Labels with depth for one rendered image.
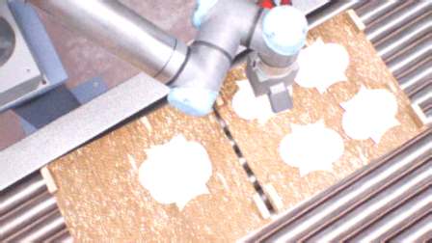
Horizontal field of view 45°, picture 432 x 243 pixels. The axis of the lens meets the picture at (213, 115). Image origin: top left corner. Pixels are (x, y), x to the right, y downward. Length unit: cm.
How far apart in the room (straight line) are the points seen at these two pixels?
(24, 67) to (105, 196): 36
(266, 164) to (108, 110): 40
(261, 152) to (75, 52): 132
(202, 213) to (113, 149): 25
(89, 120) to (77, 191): 17
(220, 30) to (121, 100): 47
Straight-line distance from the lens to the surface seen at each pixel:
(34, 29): 145
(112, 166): 123
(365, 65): 133
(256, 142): 122
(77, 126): 128
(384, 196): 128
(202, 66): 85
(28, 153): 130
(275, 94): 107
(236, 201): 120
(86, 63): 233
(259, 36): 89
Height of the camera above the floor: 213
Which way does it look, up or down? 75 degrees down
